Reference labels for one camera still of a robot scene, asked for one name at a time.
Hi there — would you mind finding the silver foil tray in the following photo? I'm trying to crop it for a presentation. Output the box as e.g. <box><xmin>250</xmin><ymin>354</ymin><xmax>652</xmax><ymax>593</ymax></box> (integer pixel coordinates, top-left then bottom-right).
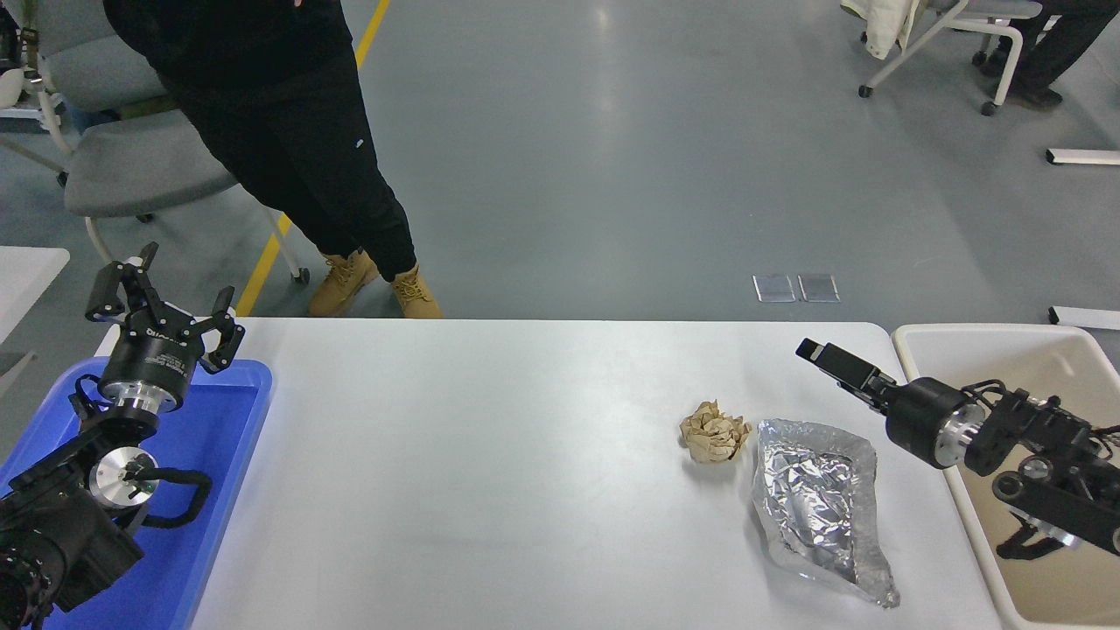
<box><xmin>751</xmin><ymin>418</ymin><xmax>900</xmax><ymax>608</ymax></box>

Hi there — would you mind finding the white chair frame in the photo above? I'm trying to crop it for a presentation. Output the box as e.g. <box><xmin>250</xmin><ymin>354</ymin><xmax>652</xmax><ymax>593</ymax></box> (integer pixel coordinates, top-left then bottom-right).
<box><xmin>0</xmin><ymin>0</ymin><xmax>71</xmax><ymax>189</ymax></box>

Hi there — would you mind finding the grey chair with white frame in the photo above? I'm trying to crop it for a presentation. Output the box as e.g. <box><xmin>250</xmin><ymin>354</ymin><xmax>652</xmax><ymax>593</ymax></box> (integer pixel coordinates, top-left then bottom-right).
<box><xmin>857</xmin><ymin>0</ymin><xmax>1042</xmax><ymax>116</ymax></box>
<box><xmin>39</xmin><ymin>0</ymin><xmax>310</xmax><ymax>285</ymax></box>

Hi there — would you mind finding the tan paper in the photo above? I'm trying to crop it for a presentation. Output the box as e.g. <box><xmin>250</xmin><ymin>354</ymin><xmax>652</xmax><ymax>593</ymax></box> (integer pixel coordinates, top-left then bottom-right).
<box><xmin>680</xmin><ymin>401</ymin><xmax>753</xmax><ymax>465</ymax></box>

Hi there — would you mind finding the blue plastic tray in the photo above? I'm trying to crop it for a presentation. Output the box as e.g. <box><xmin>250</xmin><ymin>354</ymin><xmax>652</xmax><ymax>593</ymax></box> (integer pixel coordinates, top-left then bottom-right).
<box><xmin>0</xmin><ymin>357</ymin><xmax>273</xmax><ymax>630</ymax></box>

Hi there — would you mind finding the small white side table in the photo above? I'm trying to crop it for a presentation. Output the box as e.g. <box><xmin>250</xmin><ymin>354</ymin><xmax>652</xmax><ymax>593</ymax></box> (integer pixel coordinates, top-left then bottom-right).
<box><xmin>0</xmin><ymin>247</ymin><xmax>71</xmax><ymax>399</ymax></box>

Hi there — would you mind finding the large pale plastic bin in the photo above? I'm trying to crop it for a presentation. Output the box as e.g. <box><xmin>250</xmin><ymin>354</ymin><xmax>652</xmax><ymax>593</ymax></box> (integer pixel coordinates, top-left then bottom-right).
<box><xmin>891</xmin><ymin>322</ymin><xmax>1120</xmax><ymax>630</ymax></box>

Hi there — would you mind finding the cream padded jacket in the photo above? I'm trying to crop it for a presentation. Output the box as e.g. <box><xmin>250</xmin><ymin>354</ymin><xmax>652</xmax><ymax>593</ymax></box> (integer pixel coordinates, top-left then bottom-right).
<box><xmin>840</xmin><ymin>0</ymin><xmax>920</xmax><ymax>60</ymax></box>

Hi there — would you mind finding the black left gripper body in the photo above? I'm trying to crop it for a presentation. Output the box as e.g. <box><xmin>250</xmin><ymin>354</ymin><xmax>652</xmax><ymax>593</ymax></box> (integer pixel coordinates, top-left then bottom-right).
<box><xmin>101</xmin><ymin>324</ymin><xmax>208</xmax><ymax>401</ymax></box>

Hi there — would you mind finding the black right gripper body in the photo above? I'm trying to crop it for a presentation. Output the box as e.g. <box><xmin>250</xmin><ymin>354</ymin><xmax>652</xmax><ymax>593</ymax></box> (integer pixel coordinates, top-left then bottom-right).
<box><xmin>885</xmin><ymin>377</ymin><xmax>969</xmax><ymax>470</ymax></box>

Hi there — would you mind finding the person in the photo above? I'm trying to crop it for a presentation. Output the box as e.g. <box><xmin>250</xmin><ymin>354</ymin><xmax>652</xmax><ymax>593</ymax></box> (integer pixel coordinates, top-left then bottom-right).
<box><xmin>976</xmin><ymin>0</ymin><xmax>1120</xmax><ymax>110</ymax></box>
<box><xmin>103</xmin><ymin>0</ymin><xmax>443</xmax><ymax>319</ymax></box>

